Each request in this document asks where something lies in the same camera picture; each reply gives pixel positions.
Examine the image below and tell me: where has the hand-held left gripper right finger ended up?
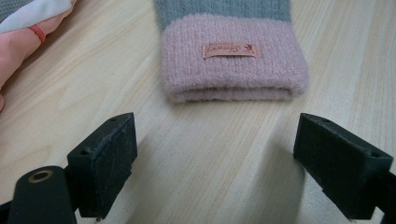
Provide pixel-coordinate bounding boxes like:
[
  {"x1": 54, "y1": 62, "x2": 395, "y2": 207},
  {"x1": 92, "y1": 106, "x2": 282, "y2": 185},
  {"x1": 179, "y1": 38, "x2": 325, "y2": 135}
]
[{"x1": 292, "y1": 113, "x2": 395, "y2": 220}]

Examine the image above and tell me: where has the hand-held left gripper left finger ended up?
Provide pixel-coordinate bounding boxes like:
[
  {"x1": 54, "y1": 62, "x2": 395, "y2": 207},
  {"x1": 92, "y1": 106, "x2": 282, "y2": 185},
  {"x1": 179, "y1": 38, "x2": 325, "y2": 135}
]
[{"x1": 64, "y1": 112, "x2": 138, "y2": 220}]

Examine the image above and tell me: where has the pink and grey knit glove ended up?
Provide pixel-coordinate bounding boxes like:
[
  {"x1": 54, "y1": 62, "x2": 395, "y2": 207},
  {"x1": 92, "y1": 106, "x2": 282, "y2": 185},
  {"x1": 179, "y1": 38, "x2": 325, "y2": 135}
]
[{"x1": 153, "y1": 0, "x2": 310, "y2": 104}]

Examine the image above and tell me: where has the salmon glove with grey palm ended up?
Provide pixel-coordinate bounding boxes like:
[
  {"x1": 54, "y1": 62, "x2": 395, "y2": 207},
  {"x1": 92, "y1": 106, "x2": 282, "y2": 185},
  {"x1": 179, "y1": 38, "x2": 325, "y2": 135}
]
[{"x1": 0, "y1": 0, "x2": 78, "y2": 112}]

